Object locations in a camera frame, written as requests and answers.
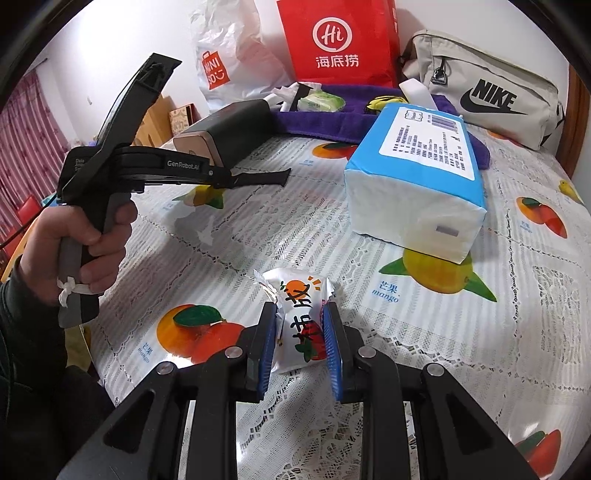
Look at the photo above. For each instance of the wooden furniture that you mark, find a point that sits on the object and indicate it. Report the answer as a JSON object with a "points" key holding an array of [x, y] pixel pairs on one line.
{"points": [[182, 122]]}

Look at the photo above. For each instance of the person's left forearm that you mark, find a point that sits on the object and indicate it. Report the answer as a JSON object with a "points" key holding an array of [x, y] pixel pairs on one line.
{"points": [[27, 332]]}

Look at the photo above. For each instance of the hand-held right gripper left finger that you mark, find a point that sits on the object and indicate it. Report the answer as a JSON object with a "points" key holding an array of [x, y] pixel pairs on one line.
{"points": [[265, 355]]}

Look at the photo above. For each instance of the red object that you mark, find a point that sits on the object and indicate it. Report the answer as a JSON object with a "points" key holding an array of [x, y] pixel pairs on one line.
{"points": [[27, 212]]}

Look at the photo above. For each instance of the person's left hand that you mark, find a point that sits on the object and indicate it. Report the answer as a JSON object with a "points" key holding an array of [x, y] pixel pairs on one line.
{"points": [[46, 249]]}

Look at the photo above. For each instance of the green wet wipes pack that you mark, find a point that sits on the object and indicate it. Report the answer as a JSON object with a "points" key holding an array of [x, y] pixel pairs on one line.
{"points": [[323, 101]]}

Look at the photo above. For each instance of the person's dark clothing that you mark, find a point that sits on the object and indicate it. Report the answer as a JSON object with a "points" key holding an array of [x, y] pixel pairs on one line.
{"points": [[41, 424]]}

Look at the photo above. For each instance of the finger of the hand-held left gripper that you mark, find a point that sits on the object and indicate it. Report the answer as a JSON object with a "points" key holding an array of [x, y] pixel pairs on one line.
{"points": [[258, 177]]}

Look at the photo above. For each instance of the white plastic shopping bag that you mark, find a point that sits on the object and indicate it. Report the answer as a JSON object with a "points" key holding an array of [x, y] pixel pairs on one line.
{"points": [[240, 46]]}

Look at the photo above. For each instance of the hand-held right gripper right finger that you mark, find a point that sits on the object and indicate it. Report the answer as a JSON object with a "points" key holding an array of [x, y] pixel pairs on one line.
{"points": [[332, 355]]}

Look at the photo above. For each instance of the purple towel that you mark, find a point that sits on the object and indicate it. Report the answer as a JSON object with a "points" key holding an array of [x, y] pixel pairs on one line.
{"points": [[332, 122]]}

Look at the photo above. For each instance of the white fruit print snack packet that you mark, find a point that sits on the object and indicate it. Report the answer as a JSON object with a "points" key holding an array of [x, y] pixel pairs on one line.
{"points": [[300, 300]]}

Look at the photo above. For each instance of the fruit print tablecloth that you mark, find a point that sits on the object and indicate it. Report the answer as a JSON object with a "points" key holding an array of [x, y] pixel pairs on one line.
{"points": [[277, 230]]}

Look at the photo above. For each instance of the grey waist bag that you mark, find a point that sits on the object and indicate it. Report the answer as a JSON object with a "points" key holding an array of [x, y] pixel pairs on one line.
{"points": [[461, 69]]}

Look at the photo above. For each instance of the blue tissue pack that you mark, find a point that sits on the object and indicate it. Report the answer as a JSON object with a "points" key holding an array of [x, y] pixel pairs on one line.
{"points": [[415, 203]]}

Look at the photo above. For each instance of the brown wooden frame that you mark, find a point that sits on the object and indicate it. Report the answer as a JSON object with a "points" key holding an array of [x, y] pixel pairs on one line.
{"points": [[572, 129]]}

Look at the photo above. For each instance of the black box with brown end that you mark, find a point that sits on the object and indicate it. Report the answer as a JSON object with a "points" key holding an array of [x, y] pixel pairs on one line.
{"points": [[235, 124]]}

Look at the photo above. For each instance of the red striped curtain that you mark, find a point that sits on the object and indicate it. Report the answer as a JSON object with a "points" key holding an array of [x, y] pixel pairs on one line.
{"points": [[27, 138]]}

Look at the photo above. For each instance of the red paper bag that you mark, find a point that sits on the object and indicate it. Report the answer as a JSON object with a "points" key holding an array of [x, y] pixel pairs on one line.
{"points": [[300, 69]]}

